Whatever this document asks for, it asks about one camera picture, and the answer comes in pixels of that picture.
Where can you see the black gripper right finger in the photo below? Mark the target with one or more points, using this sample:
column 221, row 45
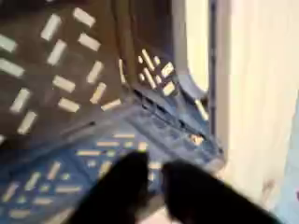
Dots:
column 202, row 199

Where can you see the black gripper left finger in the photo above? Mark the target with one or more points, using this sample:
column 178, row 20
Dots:
column 121, row 193

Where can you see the grey perforated plastic basket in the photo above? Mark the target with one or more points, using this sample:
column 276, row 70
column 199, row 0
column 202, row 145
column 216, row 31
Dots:
column 74, row 130

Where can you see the pale blue sheet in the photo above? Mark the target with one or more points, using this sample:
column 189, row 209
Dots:
column 291, row 186

